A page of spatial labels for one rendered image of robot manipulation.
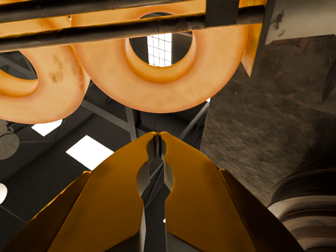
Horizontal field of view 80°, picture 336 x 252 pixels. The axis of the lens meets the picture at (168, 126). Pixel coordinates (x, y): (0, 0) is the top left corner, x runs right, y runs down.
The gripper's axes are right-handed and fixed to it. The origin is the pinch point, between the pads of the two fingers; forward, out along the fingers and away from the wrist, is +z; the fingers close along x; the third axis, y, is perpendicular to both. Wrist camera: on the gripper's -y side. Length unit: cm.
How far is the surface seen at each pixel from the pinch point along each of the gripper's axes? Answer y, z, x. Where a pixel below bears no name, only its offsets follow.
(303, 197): 24.6, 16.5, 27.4
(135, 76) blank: -1.4, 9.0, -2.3
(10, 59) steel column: 160, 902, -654
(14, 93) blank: 0.7, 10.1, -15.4
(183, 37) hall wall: 63, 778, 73
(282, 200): 28.5, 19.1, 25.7
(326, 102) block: 3.4, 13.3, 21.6
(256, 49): -4.2, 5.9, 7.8
